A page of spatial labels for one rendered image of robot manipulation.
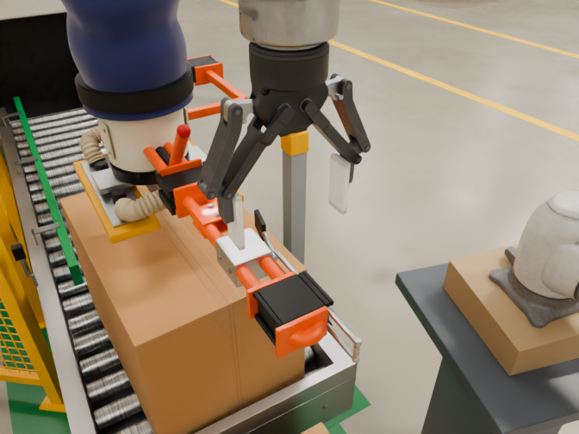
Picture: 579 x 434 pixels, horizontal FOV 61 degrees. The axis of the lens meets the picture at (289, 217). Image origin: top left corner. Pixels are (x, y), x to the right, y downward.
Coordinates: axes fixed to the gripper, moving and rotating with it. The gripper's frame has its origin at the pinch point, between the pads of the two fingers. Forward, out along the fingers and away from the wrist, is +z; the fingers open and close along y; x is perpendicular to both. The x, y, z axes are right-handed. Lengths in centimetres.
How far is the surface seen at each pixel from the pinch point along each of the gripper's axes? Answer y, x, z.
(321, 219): -109, -151, 136
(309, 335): 0.9, 6.5, 13.5
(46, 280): 32, -100, 76
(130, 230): 12, -42, 25
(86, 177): 15, -66, 25
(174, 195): 5.2, -29.8, 12.2
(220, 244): 3.7, -14.2, 12.7
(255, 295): 4.2, -1.5, 12.0
